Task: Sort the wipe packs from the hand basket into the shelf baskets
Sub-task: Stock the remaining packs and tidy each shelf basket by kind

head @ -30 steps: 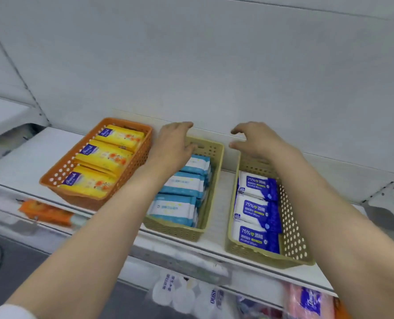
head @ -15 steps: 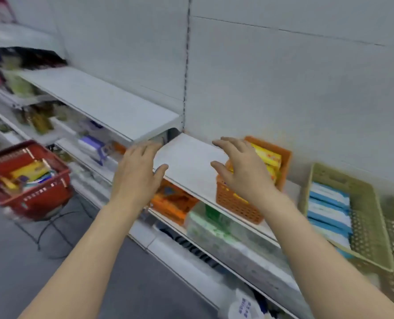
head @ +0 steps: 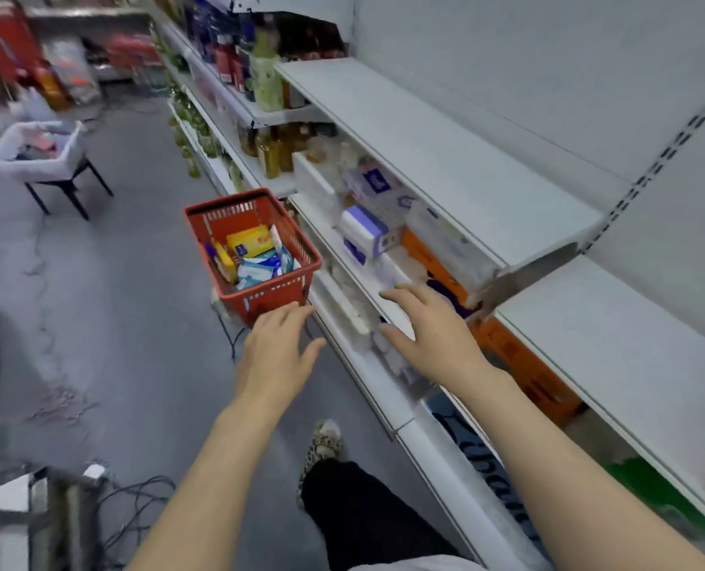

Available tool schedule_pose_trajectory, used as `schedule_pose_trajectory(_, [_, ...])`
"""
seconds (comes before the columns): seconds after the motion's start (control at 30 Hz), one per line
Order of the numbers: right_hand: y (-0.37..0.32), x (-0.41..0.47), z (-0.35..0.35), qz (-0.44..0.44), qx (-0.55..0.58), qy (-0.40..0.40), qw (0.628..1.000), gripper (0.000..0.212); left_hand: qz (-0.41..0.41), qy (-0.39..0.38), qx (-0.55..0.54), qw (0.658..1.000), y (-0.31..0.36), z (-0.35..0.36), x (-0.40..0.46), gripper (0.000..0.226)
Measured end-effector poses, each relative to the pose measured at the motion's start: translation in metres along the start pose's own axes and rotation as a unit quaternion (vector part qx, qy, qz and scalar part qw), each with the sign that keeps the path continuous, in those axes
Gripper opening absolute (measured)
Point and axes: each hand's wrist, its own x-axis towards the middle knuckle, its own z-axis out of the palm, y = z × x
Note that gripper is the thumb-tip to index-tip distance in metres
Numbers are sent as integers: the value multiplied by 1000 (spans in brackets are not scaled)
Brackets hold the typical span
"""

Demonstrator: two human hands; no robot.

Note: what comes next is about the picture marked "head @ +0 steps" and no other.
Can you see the person's right hand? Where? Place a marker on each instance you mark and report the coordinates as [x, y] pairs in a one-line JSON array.
[[441, 344]]

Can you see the person's left hand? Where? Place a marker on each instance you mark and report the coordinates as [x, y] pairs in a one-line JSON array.
[[275, 362]]

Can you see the red plastic shopping basket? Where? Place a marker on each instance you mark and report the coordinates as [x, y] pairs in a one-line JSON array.
[[269, 300]]

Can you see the pile of wipe packets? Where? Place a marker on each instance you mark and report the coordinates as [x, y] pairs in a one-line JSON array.
[[248, 240]]

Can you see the person's left forearm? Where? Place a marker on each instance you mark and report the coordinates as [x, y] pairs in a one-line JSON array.
[[209, 493]]

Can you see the person's right forearm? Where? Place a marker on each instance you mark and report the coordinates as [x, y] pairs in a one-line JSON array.
[[566, 481]]

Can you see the orange white paper roll pack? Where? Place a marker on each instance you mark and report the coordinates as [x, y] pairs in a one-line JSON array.
[[429, 261]]

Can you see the leopard print shoe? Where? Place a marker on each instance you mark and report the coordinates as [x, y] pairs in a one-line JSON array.
[[322, 446]]

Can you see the white wrapped paper pack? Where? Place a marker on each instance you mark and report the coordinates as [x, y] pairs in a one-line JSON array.
[[453, 243]]

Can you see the dark printed pack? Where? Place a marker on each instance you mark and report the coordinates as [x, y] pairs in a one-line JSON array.
[[483, 463]]

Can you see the purple and white tissue pack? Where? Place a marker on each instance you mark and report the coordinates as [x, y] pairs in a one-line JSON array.
[[361, 228]]

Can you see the pink tissue pack blue label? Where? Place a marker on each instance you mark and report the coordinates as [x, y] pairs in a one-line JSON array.
[[376, 181]]

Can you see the black trousers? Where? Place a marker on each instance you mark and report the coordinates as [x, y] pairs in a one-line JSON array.
[[364, 517]]

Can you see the large white paper roll pack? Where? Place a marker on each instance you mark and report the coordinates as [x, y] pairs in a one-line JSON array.
[[313, 178]]

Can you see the row of yellow oil bottles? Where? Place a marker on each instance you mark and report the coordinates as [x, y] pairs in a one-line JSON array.
[[269, 154]]

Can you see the white paper scrap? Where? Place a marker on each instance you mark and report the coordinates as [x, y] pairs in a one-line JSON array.
[[95, 470]]

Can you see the white shirt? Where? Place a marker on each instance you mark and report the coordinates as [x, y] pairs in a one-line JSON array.
[[418, 564]]

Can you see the green and white tissue pack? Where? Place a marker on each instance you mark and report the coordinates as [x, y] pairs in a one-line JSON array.
[[650, 487]]

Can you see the black stool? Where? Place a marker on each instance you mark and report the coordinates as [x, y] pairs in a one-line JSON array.
[[72, 196]]

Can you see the white flat box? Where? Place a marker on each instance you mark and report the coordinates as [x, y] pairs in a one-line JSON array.
[[1, 499]]

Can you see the white plastic bin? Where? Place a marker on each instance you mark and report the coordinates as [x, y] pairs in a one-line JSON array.
[[31, 169]]

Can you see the pile of colourful packets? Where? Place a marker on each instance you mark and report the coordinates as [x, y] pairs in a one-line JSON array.
[[37, 142]]

